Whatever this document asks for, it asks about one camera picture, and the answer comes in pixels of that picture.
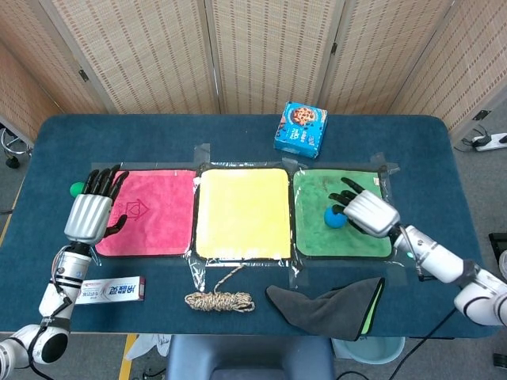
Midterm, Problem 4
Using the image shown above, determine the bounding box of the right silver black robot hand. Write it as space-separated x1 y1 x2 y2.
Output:
328 177 401 238

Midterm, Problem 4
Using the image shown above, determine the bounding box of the white red toothpaste box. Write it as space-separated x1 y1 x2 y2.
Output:
74 275 146 305

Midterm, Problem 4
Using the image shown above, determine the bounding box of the pink microfibre cloth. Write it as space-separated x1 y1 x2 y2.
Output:
94 169 198 257

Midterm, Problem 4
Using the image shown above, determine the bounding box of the green microfibre cloth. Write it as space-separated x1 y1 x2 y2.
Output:
292 168 394 261

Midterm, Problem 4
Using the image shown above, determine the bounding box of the grey folded cloth green lining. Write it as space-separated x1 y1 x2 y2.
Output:
265 276 387 341

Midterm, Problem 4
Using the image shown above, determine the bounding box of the chrome stool base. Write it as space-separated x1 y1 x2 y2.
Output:
0 126 32 169

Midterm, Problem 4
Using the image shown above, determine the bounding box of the white crumpled cloth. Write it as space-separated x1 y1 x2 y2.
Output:
125 334 172 361

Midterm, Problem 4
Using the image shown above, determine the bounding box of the beige braided rope bundle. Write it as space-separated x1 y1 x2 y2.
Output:
184 264 256 314

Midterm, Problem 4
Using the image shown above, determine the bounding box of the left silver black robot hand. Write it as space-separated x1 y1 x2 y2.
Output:
63 165 128 245

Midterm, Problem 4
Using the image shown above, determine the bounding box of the white power strip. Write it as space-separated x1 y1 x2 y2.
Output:
471 133 507 153

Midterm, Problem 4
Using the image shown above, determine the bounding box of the blue foam ball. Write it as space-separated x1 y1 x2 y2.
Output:
323 206 349 230

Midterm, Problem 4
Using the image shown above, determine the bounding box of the woven bamboo folding screen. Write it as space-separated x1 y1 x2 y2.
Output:
0 0 507 139

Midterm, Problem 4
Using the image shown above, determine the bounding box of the blue cookie box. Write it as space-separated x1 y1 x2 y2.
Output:
273 101 329 159

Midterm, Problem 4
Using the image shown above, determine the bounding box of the light blue plastic bucket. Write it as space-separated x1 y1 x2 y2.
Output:
331 336 406 365

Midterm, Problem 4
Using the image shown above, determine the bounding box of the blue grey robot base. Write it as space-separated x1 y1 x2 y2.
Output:
165 335 337 380

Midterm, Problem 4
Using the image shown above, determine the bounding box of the yellow microfibre cloth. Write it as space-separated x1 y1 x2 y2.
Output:
193 168 293 260

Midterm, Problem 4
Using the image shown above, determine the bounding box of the clear adhesive tape strip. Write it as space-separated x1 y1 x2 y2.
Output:
288 259 305 289
185 256 208 295
193 142 212 164

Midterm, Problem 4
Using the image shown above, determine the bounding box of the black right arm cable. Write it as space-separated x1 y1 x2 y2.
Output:
390 308 456 380

